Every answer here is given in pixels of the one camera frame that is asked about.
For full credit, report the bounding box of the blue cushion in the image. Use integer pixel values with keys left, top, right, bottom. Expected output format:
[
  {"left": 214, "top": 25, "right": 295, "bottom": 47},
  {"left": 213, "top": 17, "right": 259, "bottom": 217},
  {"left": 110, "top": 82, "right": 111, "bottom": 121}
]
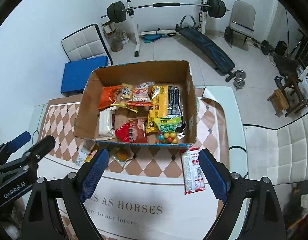
[{"left": 61, "top": 55, "right": 109, "bottom": 97}]

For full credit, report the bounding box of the orange snack packet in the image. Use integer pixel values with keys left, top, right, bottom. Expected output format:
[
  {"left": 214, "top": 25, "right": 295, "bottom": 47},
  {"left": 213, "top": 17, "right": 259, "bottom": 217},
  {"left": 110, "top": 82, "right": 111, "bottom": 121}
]
[{"left": 97, "top": 85, "right": 123, "bottom": 110}]

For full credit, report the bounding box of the teal balance disc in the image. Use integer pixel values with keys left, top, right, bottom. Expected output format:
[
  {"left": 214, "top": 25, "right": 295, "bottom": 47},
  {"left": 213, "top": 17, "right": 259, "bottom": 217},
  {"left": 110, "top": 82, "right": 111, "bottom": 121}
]
[{"left": 143, "top": 34, "right": 162, "bottom": 43}]

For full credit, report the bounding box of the red white cartoon packet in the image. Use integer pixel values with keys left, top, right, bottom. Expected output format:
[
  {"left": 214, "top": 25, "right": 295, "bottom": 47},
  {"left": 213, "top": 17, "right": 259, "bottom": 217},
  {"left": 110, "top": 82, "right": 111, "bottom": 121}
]
[{"left": 126, "top": 81, "right": 155, "bottom": 107}]

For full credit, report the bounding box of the long white red packet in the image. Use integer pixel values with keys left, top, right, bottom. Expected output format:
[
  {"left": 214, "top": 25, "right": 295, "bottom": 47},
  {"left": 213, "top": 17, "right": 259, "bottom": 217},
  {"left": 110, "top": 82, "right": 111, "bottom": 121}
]
[{"left": 180, "top": 149, "right": 206, "bottom": 195}]

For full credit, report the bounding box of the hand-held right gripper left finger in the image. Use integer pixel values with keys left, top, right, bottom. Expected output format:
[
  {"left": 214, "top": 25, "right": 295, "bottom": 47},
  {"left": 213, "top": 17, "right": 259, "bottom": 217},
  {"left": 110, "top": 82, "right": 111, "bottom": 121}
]
[{"left": 21, "top": 148, "right": 110, "bottom": 240}]

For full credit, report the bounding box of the barbell with black plates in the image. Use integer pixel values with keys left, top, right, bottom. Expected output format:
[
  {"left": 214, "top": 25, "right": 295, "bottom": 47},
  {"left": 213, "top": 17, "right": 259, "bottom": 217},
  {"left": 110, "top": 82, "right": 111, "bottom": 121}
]
[{"left": 101, "top": 0, "right": 231, "bottom": 22}]

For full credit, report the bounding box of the white barbell rack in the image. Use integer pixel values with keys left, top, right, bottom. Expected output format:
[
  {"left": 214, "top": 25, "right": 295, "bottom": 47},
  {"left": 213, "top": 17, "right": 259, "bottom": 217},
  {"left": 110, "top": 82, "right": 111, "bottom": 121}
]
[{"left": 121, "top": 0, "right": 212, "bottom": 57}]

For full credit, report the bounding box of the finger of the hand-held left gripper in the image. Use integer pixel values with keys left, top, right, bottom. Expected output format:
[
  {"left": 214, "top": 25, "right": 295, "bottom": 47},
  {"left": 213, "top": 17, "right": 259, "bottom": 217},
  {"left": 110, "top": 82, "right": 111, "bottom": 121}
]
[
  {"left": 21, "top": 135, "right": 56, "bottom": 165},
  {"left": 0, "top": 131, "right": 31, "bottom": 163}
]

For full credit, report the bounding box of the red triangular packet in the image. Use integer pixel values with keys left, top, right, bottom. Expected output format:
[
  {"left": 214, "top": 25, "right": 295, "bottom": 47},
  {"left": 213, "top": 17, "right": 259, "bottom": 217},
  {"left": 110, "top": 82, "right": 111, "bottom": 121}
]
[{"left": 114, "top": 122, "right": 134, "bottom": 143}]

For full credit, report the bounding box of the dark low table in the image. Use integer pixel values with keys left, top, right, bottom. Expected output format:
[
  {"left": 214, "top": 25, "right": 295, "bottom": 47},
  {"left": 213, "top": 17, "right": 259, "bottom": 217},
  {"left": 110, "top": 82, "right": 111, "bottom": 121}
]
[{"left": 273, "top": 55, "right": 302, "bottom": 75}]

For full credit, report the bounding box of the small wooden stool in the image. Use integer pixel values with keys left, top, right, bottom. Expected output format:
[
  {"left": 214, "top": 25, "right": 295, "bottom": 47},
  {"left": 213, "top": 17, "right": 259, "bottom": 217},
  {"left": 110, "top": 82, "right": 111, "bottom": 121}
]
[{"left": 267, "top": 89, "right": 288, "bottom": 117}]

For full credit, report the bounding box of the grey chair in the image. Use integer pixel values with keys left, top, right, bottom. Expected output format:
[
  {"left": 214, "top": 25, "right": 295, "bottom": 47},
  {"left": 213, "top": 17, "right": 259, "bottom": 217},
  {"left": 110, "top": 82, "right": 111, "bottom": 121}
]
[{"left": 224, "top": 0, "right": 256, "bottom": 48}]

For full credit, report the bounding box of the glass jar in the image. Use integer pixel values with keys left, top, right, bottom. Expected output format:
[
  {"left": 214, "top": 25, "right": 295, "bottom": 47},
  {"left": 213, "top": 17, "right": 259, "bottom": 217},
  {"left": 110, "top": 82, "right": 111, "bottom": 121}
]
[{"left": 109, "top": 29, "right": 124, "bottom": 52}]

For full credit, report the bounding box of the cardboard box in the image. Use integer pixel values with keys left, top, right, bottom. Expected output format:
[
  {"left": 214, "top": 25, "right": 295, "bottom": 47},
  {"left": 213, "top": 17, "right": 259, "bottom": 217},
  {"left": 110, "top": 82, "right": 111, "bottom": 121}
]
[{"left": 73, "top": 60, "right": 197, "bottom": 149}]

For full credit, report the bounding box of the black speaker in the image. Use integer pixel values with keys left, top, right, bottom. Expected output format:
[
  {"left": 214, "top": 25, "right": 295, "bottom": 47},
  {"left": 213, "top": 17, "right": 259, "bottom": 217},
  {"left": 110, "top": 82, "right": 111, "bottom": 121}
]
[{"left": 274, "top": 41, "right": 288, "bottom": 55}]

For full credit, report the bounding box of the yellow chips packet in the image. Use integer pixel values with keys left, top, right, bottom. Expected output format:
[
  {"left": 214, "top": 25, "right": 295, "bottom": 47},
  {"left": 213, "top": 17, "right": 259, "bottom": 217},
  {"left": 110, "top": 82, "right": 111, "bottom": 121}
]
[{"left": 84, "top": 144, "right": 100, "bottom": 163}]

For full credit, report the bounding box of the small cardboard carton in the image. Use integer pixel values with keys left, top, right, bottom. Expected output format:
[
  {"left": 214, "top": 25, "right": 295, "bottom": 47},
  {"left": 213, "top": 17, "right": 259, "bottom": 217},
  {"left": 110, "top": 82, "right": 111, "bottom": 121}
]
[{"left": 101, "top": 21, "right": 117, "bottom": 35}]

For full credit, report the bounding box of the white padded chair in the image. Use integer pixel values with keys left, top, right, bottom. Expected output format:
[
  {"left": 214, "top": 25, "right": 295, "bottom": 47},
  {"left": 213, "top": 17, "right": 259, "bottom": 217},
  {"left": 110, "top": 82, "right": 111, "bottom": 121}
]
[
  {"left": 243, "top": 115, "right": 308, "bottom": 188},
  {"left": 61, "top": 24, "right": 114, "bottom": 64}
]

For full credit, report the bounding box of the orange jelly cup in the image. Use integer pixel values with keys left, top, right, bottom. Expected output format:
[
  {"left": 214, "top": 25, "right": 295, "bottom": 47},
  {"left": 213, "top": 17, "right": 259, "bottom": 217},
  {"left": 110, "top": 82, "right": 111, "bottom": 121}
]
[{"left": 111, "top": 147, "right": 133, "bottom": 168}]

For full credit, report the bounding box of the white snack packet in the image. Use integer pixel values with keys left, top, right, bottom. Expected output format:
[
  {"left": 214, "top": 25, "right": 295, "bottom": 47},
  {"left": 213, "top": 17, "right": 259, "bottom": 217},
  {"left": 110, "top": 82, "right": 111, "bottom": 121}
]
[{"left": 97, "top": 109, "right": 117, "bottom": 138}]

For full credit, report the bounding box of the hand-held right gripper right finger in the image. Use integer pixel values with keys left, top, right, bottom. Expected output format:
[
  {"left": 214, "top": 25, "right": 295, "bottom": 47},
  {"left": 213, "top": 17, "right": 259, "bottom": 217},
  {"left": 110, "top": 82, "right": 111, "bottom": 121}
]
[{"left": 198, "top": 148, "right": 287, "bottom": 240}]

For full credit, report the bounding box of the dark wooden chair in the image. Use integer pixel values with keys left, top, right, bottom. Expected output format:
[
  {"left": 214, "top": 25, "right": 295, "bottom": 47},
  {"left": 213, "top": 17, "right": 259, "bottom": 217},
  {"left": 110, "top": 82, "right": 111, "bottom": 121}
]
[{"left": 279, "top": 72, "right": 308, "bottom": 117}]

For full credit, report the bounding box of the large yellow black packet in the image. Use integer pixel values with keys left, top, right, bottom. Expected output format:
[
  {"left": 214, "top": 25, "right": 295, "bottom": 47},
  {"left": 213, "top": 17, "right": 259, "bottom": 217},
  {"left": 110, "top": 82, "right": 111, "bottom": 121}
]
[{"left": 145, "top": 85, "right": 184, "bottom": 133}]

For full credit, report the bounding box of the chrome dumbbell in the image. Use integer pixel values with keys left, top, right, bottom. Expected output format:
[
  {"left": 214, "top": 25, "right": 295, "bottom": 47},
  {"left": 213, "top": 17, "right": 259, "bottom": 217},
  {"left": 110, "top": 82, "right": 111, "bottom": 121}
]
[{"left": 225, "top": 69, "right": 247, "bottom": 89}]

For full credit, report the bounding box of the black dumbbell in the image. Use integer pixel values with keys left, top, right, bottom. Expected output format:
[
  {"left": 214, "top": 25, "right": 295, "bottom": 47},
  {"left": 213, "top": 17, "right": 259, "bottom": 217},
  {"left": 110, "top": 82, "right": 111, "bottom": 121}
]
[{"left": 254, "top": 39, "right": 275, "bottom": 55}]

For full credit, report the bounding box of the green candy packet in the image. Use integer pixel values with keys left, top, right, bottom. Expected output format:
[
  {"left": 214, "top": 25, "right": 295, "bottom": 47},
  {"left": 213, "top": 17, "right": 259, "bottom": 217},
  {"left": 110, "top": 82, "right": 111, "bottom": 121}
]
[{"left": 154, "top": 116, "right": 186, "bottom": 144}]

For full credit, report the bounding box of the dark brown snack packet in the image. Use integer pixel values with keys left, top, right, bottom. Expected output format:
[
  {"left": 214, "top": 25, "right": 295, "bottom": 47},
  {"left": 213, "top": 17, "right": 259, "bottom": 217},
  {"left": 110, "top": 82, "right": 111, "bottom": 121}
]
[{"left": 129, "top": 118, "right": 148, "bottom": 143}]

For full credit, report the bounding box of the small white blue packet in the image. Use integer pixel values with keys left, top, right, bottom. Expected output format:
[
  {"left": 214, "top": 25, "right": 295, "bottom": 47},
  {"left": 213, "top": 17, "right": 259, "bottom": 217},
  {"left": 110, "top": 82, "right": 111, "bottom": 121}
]
[{"left": 74, "top": 146, "right": 90, "bottom": 167}]

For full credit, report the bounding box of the black sit-up bench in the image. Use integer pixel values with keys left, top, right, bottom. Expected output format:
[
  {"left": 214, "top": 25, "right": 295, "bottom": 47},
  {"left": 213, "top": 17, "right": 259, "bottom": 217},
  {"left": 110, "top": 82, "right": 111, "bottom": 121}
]
[{"left": 175, "top": 15, "right": 236, "bottom": 77}]

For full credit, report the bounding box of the white plastic bag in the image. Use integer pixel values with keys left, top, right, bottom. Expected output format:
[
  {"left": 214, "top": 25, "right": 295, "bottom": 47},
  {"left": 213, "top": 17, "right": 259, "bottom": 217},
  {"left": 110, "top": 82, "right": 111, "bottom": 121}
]
[{"left": 298, "top": 75, "right": 308, "bottom": 99}]

